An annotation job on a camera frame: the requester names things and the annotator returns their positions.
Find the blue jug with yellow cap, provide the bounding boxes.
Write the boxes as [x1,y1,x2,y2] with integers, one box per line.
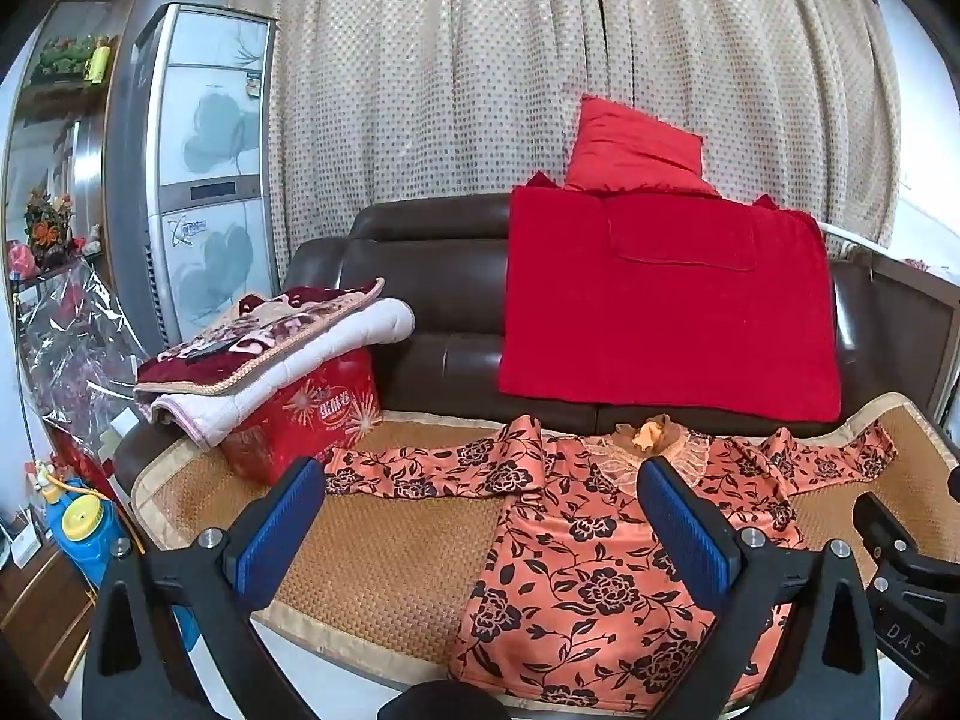
[34,465,143,608]

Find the red pillow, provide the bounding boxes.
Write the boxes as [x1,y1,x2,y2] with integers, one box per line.
[564,95,722,198]

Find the woven rattan sofa mat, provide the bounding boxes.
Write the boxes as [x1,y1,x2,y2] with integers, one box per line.
[131,392,960,680]

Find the floral standing air conditioner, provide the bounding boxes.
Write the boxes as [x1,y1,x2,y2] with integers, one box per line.
[105,2,280,346]

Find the red cloth cover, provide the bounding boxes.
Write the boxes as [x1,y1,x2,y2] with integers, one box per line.
[497,172,843,423]

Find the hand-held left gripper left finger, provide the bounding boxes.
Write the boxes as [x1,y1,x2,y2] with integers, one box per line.
[81,456,331,720]

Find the red gift bag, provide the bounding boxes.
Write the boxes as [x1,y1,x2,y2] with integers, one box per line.
[220,349,383,487]

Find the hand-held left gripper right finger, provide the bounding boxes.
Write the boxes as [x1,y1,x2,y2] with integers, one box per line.
[636,456,913,720]

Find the clear plastic film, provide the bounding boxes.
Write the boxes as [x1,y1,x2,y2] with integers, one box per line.
[19,255,162,466]

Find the orange floral blouse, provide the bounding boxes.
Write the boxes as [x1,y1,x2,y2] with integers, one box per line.
[324,414,899,710]

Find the folded floral blanket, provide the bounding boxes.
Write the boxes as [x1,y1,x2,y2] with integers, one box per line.
[135,277,416,451]

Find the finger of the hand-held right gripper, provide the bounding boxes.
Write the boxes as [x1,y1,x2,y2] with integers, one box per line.
[853,493,927,578]

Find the brown leather sofa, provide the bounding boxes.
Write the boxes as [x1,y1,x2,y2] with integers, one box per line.
[112,193,953,511]

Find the green artificial plant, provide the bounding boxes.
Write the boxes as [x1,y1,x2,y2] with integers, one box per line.
[34,34,98,83]

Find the artificial flower arrangement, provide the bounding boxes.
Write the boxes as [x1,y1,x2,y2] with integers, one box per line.
[22,187,77,271]

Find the beige dotted curtain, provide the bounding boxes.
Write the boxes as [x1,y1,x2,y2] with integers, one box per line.
[225,0,901,293]

